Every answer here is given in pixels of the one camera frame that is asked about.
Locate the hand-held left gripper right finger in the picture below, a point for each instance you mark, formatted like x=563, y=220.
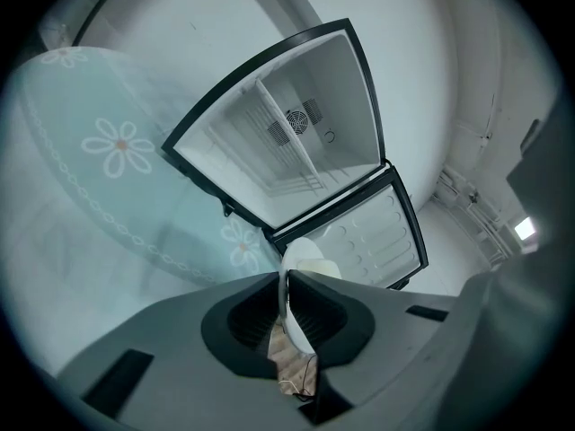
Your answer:
x=386, y=330

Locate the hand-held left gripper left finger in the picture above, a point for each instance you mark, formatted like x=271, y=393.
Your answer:
x=179, y=357

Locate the pale yellow food piece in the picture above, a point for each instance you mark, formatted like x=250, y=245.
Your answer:
x=320, y=267

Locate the white plate of food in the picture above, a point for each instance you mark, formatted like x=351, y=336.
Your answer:
x=301, y=250

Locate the black fridge with white interior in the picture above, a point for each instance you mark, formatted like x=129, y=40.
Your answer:
x=341, y=88

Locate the black fridge door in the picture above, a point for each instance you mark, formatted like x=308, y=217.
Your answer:
x=382, y=231

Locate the small bright window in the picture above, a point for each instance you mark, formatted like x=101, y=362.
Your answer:
x=524, y=228

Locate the light green flowered table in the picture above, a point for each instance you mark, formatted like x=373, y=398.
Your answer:
x=90, y=151

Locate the white wall pipes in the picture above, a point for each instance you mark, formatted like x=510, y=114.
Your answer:
x=476, y=213

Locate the black door frame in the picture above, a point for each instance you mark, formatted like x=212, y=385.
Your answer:
x=96, y=11

